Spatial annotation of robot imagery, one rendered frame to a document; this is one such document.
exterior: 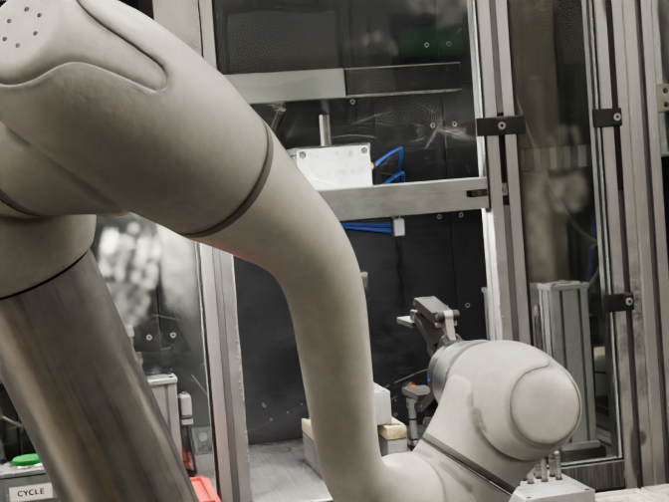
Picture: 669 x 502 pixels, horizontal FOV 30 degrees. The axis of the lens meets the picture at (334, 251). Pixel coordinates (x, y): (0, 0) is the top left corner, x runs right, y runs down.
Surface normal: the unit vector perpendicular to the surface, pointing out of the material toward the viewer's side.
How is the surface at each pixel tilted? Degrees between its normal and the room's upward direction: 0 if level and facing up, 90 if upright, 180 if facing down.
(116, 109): 109
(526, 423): 90
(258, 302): 90
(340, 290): 118
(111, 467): 105
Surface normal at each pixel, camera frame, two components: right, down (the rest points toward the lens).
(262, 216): 0.64, 0.57
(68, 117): 0.09, 0.55
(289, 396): 0.22, 0.04
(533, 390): 0.07, -0.25
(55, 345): 0.32, 0.28
